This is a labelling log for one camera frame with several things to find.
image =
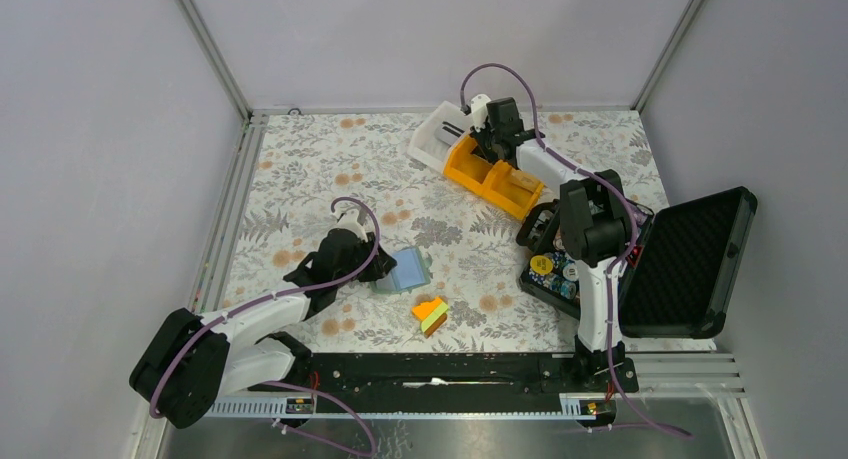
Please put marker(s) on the black poker chip case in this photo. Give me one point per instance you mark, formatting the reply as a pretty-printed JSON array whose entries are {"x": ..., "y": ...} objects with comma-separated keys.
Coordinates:
[{"x": 679, "y": 280}]

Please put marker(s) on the yellow plastic divided bin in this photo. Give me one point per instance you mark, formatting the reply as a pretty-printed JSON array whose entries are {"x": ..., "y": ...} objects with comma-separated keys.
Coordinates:
[{"x": 500, "y": 184}]

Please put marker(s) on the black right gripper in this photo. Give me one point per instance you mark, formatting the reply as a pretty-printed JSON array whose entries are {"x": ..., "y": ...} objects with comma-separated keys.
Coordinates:
[{"x": 478, "y": 136}]

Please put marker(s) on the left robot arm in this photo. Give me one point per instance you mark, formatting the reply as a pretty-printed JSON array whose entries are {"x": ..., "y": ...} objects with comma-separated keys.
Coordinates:
[{"x": 193, "y": 360}]

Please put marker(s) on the white plastic bin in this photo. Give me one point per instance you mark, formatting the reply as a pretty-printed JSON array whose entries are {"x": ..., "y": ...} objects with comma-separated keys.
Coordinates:
[{"x": 434, "y": 139}]

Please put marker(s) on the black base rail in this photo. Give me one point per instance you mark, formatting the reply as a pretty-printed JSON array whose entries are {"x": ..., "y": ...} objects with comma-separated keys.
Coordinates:
[{"x": 453, "y": 383}]

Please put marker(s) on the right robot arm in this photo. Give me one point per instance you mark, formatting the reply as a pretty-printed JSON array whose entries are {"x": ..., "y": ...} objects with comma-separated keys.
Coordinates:
[{"x": 597, "y": 228}]

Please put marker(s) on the yellow dealer button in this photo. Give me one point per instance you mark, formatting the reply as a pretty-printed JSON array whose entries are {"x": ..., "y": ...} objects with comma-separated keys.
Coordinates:
[{"x": 541, "y": 265}]

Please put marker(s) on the orange green sticky notes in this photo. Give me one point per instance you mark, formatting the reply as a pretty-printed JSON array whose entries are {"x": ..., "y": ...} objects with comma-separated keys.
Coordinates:
[{"x": 431, "y": 315}]

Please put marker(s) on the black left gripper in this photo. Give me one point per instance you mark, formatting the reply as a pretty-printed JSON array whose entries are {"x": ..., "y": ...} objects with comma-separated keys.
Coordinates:
[{"x": 379, "y": 268}]

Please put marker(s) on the green card holder wallet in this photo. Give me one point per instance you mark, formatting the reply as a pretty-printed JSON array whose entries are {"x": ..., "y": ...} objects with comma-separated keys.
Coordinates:
[{"x": 412, "y": 271}]

